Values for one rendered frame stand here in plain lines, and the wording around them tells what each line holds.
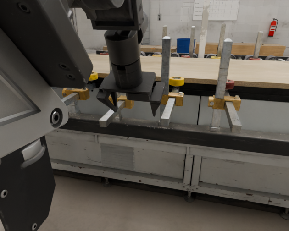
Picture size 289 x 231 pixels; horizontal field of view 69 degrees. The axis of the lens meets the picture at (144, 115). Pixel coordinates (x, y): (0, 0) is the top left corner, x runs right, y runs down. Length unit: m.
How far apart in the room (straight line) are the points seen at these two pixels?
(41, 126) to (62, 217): 1.49
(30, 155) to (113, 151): 1.24
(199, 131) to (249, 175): 0.61
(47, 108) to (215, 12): 7.99
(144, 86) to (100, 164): 1.31
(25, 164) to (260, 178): 1.42
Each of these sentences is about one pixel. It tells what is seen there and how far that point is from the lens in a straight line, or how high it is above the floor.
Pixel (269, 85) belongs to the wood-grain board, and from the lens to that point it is 1.26.
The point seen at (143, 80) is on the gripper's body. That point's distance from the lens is 0.44.
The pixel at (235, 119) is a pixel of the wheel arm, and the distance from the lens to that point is 0.84.
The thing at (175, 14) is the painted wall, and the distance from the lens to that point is 8.15.
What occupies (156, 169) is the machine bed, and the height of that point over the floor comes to 0.22.
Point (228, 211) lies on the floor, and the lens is 1.68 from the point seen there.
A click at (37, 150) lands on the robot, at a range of 0.35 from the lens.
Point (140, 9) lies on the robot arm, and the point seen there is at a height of 1.20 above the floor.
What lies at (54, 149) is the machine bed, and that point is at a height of 0.27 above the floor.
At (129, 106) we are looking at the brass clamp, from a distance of 1.07.
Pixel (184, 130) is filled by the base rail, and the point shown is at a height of 0.70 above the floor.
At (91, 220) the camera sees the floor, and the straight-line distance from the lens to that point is 1.58.
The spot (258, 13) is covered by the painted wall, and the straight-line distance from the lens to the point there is 8.31.
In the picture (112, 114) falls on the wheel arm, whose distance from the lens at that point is 0.92.
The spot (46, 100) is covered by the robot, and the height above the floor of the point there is 1.13.
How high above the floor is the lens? 1.19
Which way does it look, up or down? 24 degrees down
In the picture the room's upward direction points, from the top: straight up
